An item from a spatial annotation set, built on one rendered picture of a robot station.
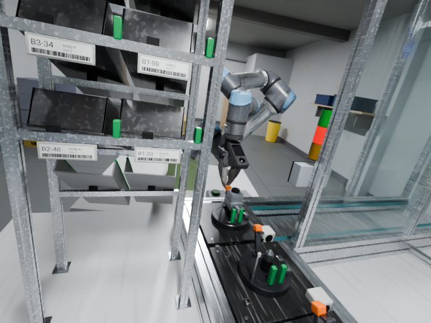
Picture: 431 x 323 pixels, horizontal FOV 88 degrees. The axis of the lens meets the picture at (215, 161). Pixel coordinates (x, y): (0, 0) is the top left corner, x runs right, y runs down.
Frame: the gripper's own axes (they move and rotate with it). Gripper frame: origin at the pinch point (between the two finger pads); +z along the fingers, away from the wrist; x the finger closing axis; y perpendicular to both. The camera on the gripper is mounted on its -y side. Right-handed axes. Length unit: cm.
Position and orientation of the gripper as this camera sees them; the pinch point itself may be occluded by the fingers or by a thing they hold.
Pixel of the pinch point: (226, 185)
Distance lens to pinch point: 87.0
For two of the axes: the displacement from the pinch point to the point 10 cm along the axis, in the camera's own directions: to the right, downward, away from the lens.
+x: -9.4, -0.4, -3.4
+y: -3.0, -3.6, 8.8
